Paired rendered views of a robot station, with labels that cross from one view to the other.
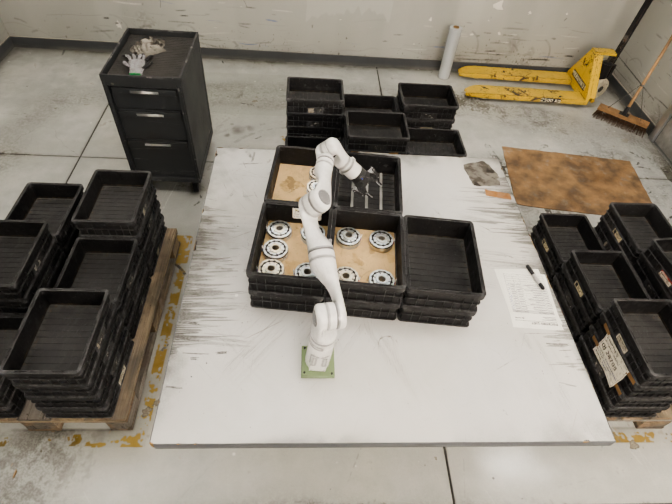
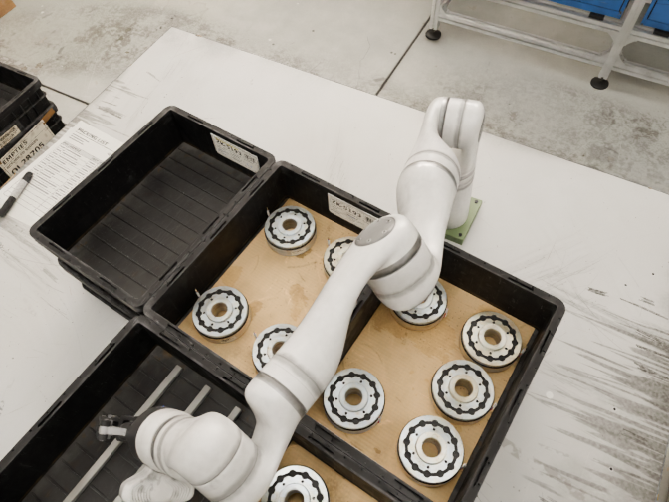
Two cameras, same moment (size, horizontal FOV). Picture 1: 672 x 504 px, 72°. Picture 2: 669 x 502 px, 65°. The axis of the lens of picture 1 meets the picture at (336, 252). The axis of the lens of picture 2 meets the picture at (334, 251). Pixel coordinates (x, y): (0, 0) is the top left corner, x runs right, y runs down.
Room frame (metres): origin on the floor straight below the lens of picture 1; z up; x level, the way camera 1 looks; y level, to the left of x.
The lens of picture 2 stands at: (1.54, 0.24, 1.73)
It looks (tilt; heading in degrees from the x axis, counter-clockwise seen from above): 59 degrees down; 219
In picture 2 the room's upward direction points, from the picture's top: 4 degrees counter-clockwise
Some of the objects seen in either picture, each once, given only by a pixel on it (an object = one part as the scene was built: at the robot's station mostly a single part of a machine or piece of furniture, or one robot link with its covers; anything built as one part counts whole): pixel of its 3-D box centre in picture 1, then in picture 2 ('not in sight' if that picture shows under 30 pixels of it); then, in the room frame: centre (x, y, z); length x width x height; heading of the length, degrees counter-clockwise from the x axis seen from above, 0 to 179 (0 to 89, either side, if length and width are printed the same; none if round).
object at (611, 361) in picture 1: (610, 359); (32, 154); (1.16, -1.34, 0.41); 0.31 x 0.02 x 0.16; 6
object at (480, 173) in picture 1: (481, 172); not in sight; (2.08, -0.75, 0.71); 0.22 x 0.19 x 0.01; 6
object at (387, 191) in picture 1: (367, 190); (129, 474); (1.64, -0.11, 0.87); 0.40 x 0.30 x 0.11; 1
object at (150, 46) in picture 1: (149, 44); not in sight; (2.77, 1.30, 0.88); 0.29 x 0.22 x 0.03; 6
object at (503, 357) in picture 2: (271, 269); (491, 338); (1.12, 0.25, 0.86); 0.10 x 0.10 x 0.01
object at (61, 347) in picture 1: (76, 355); not in sight; (0.91, 1.09, 0.37); 0.40 x 0.30 x 0.45; 6
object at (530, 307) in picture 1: (529, 297); (65, 173); (1.25, -0.86, 0.70); 0.33 x 0.23 x 0.01; 6
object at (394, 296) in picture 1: (365, 255); (283, 282); (1.24, -0.12, 0.87); 0.40 x 0.30 x 0.11; 1
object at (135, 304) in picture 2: (441, 254); (157, 196); (1.25, -0.42, 0.92); 0.40 x 0.30 x 0.02; 1
